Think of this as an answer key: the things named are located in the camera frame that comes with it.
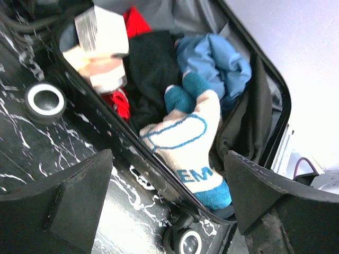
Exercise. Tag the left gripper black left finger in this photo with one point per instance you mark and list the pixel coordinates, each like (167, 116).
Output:
(57, 214)

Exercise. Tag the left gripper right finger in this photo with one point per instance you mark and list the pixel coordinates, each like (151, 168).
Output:
(278, 215)

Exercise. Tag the black white space suitcase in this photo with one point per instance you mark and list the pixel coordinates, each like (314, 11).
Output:
(254, 124)

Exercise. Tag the white teal printed towel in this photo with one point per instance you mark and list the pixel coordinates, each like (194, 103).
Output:
(185, 135)

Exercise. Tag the blue cloth garment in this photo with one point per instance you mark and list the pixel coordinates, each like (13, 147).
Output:
(215, 58)

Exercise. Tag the white small square box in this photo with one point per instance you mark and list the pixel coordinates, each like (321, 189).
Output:
(101, 33)

